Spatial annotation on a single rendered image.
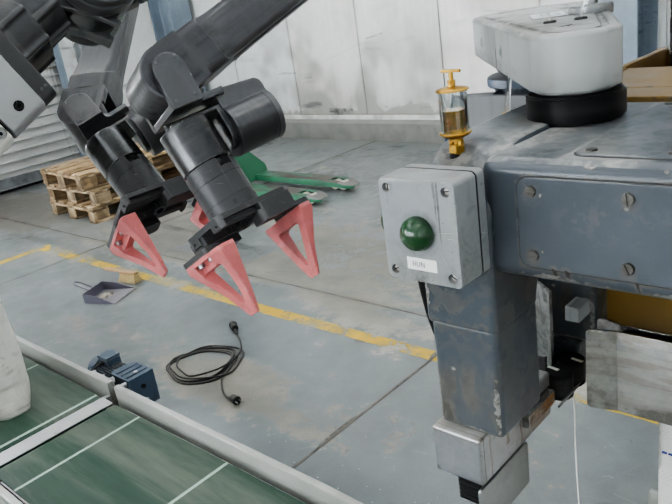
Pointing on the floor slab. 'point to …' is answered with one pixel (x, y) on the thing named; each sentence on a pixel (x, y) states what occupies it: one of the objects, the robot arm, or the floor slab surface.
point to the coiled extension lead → (213, 369)
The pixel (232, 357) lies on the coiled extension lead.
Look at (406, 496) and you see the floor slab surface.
